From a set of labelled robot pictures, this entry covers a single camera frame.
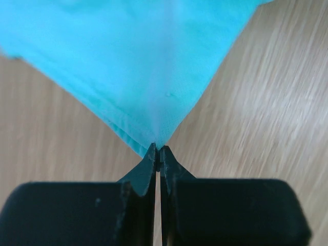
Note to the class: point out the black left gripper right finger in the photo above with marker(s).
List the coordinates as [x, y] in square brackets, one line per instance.
[227, 211]

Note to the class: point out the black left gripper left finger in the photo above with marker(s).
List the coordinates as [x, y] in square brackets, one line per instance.
[84, 213]

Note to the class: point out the teal t shirt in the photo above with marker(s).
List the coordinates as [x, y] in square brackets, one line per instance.
[140, 66]

